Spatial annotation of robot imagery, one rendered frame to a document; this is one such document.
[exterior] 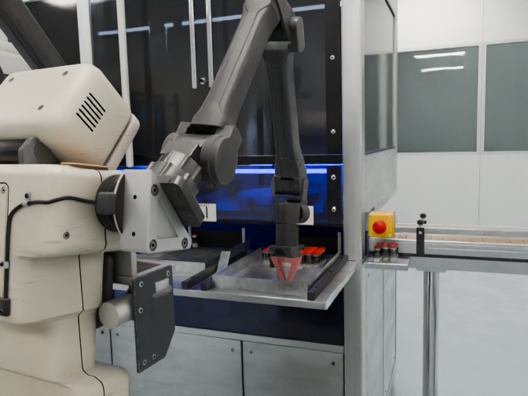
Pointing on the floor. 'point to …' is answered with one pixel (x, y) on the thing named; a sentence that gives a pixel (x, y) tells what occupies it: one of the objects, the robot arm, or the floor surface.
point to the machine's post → (353, 192)
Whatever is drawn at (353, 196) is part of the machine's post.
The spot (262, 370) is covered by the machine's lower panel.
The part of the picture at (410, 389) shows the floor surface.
